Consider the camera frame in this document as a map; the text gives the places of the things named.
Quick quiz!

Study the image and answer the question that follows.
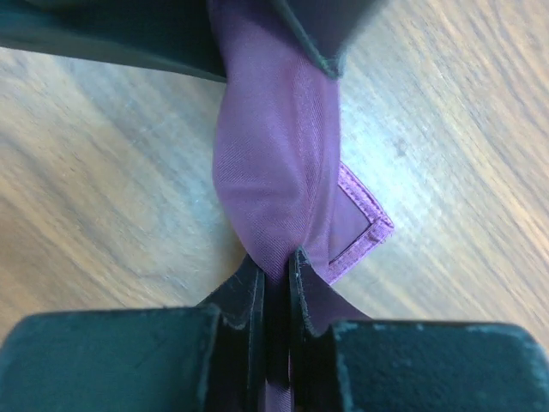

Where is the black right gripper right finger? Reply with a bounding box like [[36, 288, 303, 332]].
[[288, 251, 548, 411]]

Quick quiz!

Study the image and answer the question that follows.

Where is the purple cloth napkin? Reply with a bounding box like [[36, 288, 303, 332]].
[[208, 1, 394, 411]]

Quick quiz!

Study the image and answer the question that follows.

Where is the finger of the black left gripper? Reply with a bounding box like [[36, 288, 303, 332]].
[[274, 0, 377, 78], [1, 0, 226, 82]]

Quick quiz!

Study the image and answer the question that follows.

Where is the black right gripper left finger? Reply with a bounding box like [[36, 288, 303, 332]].
[[1, 258, 265, 411]]

